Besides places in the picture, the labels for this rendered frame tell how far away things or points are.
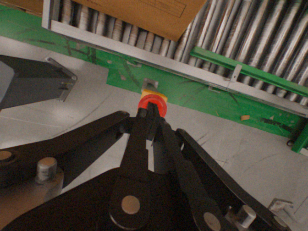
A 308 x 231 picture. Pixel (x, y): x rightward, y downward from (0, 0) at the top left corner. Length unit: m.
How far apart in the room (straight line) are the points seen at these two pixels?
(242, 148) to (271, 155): 0.41
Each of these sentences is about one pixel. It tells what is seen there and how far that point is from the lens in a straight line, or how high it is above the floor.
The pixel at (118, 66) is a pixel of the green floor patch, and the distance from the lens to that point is 1.36.
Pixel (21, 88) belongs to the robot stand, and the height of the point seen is 0.50.
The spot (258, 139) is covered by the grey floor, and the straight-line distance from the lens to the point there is 1.97.
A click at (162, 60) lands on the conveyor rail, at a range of 0.74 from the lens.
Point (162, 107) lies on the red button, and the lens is 0.29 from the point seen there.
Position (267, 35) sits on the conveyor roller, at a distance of 1.06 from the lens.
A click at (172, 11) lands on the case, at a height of 0.82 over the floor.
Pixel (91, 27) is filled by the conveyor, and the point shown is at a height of 0.49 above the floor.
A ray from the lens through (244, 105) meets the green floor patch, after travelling 1.70.
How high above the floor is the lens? 1.33
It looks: 74 degrees down
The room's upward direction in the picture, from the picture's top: 171 degrees clockwise
